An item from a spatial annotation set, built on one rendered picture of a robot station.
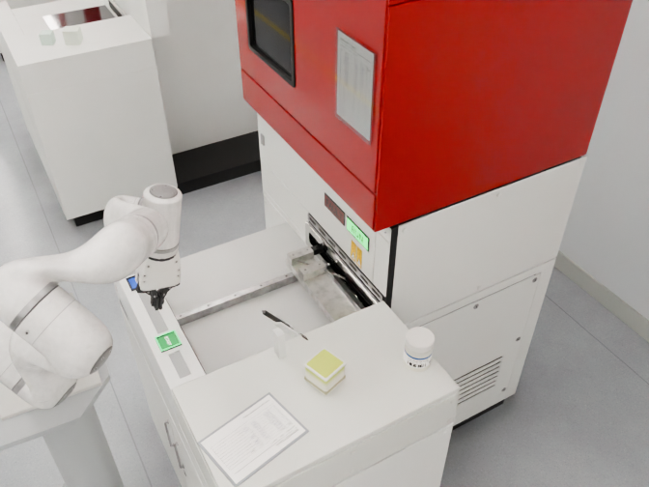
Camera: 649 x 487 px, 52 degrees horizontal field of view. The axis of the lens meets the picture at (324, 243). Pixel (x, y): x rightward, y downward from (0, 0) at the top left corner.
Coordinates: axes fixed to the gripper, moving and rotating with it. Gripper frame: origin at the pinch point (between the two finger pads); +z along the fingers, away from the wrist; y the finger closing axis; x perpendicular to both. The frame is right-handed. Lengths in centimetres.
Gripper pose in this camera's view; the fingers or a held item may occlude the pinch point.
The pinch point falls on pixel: (156, 300)
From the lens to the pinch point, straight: 168.9
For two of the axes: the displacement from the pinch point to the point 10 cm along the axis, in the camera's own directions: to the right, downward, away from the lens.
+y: -8.5, 1.5, -5.0
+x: 4.9, 5.6, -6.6
